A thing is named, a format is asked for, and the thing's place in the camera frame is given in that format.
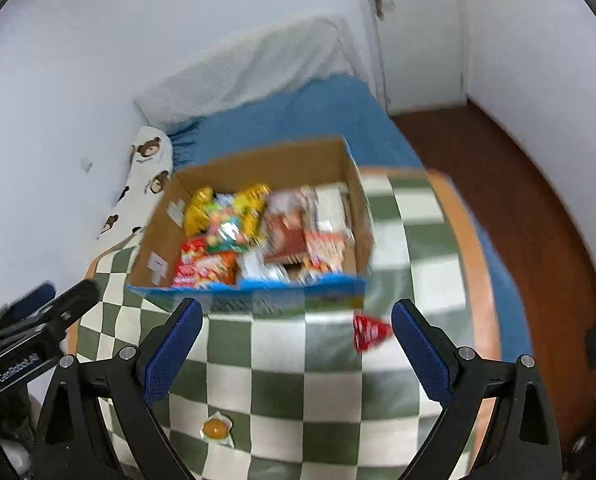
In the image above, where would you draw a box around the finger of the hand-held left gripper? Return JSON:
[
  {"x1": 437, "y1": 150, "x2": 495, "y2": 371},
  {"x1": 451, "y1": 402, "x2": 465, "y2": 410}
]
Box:
[
  {"x1": 28, "y1": 279, "x2": 101, "y2": 342},
  {"x1": 0, "y1": 281, "x2": 57, "y2": 334}
]

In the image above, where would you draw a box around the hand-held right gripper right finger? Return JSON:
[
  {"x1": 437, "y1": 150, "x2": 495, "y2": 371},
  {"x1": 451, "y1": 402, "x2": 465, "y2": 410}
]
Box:
[{"x1": 392, "y1": 298, "x2": 564, "y2": 480}]

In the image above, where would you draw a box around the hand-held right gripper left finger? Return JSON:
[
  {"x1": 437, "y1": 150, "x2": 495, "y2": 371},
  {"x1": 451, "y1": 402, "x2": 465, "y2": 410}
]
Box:
[{"x1": 28, "y1": 297, "x2": 203, "y2": 480}]

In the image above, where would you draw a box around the small red snack packet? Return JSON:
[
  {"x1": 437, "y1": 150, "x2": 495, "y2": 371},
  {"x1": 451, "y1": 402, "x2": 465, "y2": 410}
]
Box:
[{"x1": 353, "y1": 312, "x2": 393, "y2": 354}]

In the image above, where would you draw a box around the silver grey snack packet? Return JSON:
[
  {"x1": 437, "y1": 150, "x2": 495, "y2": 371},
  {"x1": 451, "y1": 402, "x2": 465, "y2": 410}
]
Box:
[{"x1": 238, "y1": 250, "x2": 289, "y2": 286}]

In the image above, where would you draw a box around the yellow snack packet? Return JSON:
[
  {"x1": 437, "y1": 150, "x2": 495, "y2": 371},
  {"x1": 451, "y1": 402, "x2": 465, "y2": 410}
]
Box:
[{"x1": 184, "y1": 186, "x2": 215, "y2": 238}]

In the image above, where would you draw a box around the cardboard box with blue print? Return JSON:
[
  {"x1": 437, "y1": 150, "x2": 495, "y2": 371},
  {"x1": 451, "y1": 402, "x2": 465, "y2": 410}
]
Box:
[{"x1": 126, "y1": 135, "x2": 376, "y2": 311}]

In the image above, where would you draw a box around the round brown snack clear wrapper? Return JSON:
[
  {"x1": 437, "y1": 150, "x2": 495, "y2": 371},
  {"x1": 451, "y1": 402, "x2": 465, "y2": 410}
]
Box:
[{"x1": 200, "y1": 411, "x2": 236, "y2": 449}]

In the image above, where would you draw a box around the orange red snack packet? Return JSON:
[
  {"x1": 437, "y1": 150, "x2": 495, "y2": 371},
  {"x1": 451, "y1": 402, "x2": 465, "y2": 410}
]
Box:
[{"x1": 172, "y1": 237, "x2": 239, "y2": 289}]

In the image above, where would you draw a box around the green white checkered cloth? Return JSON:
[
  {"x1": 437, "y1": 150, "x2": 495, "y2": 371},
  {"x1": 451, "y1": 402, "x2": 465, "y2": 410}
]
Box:
[{"x1": 68, "y1": 167, "x2": 479, "y2": 480}]

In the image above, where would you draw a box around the red white snack packet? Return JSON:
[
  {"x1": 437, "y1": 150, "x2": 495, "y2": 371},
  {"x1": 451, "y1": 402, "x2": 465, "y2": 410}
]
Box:
[{"x1": 303, "y1": 230, "x2": 355, "y2": 276}]

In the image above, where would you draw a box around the colourful candy bag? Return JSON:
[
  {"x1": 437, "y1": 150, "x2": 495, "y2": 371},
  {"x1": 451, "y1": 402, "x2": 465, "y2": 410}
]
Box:
[{"x1": 205, "y1": 184, "x2": 273, "y2": 253}]

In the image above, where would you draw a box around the bear print pillow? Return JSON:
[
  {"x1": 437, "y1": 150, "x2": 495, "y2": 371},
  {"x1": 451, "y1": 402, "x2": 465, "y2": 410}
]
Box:
[{"x1": 96, "y1": 125, "x2": 175, "y2": 241}]

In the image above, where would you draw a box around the brown snack packet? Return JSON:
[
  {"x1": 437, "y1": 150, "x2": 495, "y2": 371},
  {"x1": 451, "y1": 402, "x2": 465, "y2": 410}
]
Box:
[{"x1": 263, "y1": 190, "x2": 311, "y2": 266}]

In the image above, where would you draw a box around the white printed snack packet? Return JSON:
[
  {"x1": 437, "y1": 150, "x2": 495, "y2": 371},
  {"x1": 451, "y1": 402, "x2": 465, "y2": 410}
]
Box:
[{"x1": 312, "y1": 185, "x2": 351, "y2": 235}]

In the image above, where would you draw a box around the blue bed sheet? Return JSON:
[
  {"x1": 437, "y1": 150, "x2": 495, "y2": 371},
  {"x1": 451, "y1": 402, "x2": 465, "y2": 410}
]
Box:
[{"x1": 168, "y1": 75, "x2": 534, "y2": 361}]

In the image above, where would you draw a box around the white pillow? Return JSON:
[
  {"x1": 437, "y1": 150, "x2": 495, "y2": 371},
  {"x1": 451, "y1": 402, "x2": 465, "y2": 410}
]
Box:
[{"x1": 134, "y1": 16, "x2": 359, "y2": 133}]

